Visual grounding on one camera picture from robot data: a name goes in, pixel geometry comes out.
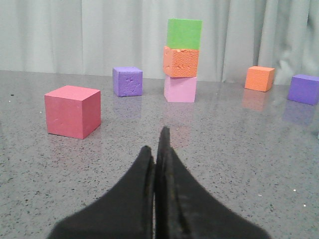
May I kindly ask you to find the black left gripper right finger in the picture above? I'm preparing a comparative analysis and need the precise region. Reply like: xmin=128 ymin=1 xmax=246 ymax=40
xmin=155 ymin=127 xmax=270 ymax=239

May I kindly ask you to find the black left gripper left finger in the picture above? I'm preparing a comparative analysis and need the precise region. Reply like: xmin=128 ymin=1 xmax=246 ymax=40
xmin=49 ymin=146 xmax=155 ymax=239

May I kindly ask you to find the dark red foam block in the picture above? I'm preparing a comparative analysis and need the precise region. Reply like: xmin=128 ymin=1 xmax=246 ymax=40
xmin=44 ymin=86 xmax=101 ymax=139

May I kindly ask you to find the pink foam block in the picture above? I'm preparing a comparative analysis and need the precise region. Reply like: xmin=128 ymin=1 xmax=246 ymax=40
xmin=164 ymin=75 xmax=197 ymax=103

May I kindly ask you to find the dented purple foam block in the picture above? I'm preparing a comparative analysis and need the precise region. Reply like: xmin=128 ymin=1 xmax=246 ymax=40
xmin=112 ymin=67 xmax=143 ymax=97

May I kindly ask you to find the stacked orange foam block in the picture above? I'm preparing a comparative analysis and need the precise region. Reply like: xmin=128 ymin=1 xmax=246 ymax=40
xmin=162 ymin=46 xmax=199 ymax=78

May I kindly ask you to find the smooth orange foam block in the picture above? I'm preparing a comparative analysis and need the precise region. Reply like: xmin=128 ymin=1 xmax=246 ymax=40
xmin=245 ymin=66 xmax=275 ymax=92

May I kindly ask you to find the smooth purple foam block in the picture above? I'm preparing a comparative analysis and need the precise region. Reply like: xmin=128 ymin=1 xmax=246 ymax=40
xmin=288 ymin=74 xmax=319 ymax=105

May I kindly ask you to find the green foam block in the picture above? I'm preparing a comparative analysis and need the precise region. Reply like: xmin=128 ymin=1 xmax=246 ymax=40
xmin=166 ymin=18 xmax=202 ymax=50

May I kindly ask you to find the white pleated curtain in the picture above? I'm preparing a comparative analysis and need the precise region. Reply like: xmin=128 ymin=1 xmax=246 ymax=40
xmin=0 ymin=0 xmax=319 ymax=85

